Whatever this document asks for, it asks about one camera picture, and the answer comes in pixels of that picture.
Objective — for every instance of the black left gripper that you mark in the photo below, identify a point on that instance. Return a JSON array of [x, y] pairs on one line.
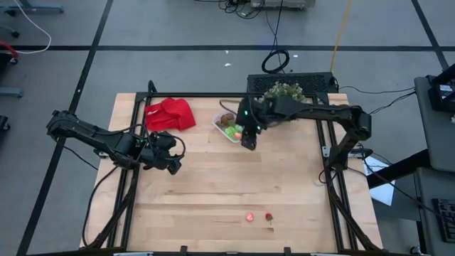
[[160, 149]]

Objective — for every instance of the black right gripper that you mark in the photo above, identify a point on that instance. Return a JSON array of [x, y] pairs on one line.
[[250, 119]]

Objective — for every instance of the green toy starfruit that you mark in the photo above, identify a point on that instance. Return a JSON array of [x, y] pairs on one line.
[[231, 132]]

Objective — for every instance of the brown toy kiwi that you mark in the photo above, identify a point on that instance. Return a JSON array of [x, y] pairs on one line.
[[227, 119]]

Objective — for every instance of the red toy strawberry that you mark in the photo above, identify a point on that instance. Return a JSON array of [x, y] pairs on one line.
[[269, 216]]

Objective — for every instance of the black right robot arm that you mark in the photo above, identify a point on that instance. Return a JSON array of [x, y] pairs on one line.
[[320, 112]]

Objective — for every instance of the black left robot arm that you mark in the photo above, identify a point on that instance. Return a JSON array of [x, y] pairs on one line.
[[92, 137]]

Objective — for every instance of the clear plastic tupperware container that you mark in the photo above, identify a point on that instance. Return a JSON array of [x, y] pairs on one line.
[[214, 123]]

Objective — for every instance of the black perforated computer case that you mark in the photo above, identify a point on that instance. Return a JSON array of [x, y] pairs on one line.
[[256, 83]]

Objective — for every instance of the red cloth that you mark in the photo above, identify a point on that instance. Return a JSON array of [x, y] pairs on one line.
[[170, 113]]

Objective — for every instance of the grey device box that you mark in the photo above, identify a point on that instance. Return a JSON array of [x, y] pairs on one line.
[[281, 3]]

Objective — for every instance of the white paper sheet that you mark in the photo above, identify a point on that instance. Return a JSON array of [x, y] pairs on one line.
[[384, 193]]

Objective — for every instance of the black diagonal beam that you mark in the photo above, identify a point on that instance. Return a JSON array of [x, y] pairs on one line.
[[398, 170]]

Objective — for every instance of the black floor object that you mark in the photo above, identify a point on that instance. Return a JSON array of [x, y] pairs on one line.
[[3, 123]]

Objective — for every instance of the grey metal stand base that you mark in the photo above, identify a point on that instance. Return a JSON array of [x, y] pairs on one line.
[[39, 8], [10, 92]]

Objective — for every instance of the red cart part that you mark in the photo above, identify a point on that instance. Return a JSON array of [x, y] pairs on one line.
[[9, 48]]

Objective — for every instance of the black caster wheel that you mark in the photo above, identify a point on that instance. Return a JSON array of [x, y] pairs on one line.
[[15, 34]]

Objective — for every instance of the grey desk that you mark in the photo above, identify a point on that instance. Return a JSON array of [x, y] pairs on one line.
[[437, 142]]

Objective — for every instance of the black desk device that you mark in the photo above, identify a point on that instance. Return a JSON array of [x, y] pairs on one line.
[[442, 99]]

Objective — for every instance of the black keyboard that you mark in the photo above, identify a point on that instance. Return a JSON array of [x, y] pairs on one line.
[[446, 220]]

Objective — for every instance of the black metal table frame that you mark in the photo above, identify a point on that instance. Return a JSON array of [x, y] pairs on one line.
[[199, 95]]

